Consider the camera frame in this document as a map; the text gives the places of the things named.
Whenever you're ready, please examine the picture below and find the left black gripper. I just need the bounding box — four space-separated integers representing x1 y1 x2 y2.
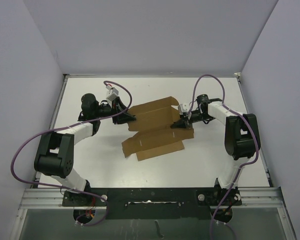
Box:
93 96 137 124

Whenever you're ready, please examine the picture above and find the brown cardboard box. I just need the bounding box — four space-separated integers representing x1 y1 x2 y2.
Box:
121 96 194 161

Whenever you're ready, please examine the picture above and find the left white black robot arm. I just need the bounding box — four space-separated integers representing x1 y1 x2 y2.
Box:
34 90 137 206

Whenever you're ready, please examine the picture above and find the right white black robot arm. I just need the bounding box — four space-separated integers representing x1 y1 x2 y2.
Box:
170 94 261 205

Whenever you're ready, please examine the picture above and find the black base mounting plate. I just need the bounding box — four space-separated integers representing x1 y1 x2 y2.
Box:
62 184 242 223

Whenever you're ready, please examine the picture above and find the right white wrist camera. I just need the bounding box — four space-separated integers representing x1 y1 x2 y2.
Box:
178 103 191 118

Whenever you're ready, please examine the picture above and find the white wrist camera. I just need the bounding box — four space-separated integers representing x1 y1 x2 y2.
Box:
106 85 119 105
178 103 191 118

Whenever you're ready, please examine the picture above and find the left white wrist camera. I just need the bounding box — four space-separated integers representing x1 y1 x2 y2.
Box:
106 85 119 105

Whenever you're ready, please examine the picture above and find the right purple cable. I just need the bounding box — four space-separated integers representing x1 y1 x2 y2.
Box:
192 73 262 240

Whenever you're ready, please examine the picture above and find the purple cable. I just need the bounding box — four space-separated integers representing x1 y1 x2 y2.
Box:
192 73 262 240
10 80 133 227

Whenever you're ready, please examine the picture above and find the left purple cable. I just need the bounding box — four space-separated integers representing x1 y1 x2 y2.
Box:
10 80 133 227

